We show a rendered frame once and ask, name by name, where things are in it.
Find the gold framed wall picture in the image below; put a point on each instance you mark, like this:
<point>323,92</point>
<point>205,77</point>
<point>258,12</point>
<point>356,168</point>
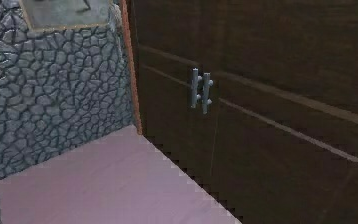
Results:
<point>65,13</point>

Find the dark brown wooden cupboard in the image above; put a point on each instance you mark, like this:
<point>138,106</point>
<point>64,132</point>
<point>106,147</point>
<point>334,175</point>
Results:
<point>270,100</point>

